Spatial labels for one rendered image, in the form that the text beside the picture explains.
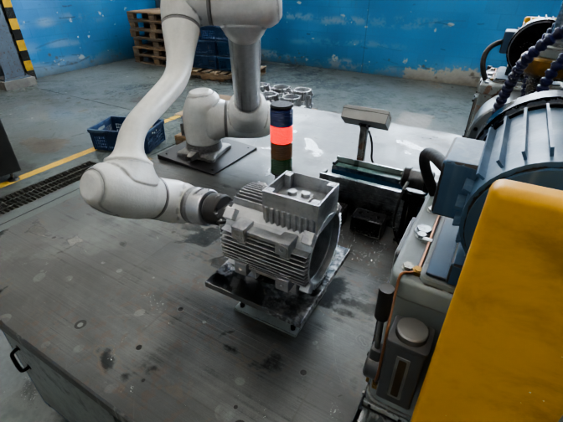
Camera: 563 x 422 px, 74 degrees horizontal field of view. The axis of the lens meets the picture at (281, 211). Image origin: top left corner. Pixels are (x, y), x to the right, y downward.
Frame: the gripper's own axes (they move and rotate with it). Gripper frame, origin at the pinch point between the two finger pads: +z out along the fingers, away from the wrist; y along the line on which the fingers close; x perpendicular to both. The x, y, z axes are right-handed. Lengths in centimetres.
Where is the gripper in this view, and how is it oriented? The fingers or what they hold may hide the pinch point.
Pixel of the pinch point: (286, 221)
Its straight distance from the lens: 79.4
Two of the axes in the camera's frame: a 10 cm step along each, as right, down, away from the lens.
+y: 4.9, -4.7, 7.4
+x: 1.2, 8.7, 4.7
